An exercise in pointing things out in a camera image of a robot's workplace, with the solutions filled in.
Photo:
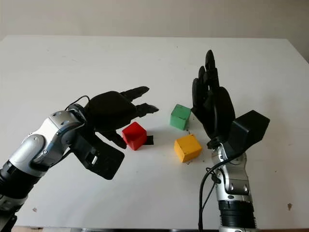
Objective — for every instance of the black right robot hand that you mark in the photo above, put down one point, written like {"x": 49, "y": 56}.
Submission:
{"x": 217, "y": 113}

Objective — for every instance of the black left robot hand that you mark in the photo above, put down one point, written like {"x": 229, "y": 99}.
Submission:
{"x": 108, "y": 108}

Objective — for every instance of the red wooden block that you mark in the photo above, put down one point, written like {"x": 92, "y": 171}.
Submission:
{"x": 135, "y": 135}

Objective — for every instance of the green wooden block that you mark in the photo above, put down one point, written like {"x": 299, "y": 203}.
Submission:
{"x": 179, "y": 117}

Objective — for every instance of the yellow wooden block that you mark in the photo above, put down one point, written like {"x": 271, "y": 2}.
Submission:
{"x": 188, "y": 147}

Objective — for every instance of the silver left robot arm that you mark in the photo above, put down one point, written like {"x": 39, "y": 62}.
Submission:
{"x": 31, "y": 147}

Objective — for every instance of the black tape mark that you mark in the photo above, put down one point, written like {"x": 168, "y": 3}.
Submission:
{"x": 150, "y": 140}

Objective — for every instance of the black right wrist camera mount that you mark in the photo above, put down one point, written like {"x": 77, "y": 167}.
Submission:
{"x": 251, "y": 130}

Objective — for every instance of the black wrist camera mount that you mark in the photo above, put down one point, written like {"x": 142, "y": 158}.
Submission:
{"x": 106, "y": 162}
{"x": 251, "y": 130}

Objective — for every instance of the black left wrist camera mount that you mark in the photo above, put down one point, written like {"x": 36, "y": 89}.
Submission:
{"x": 106, "y": 162}

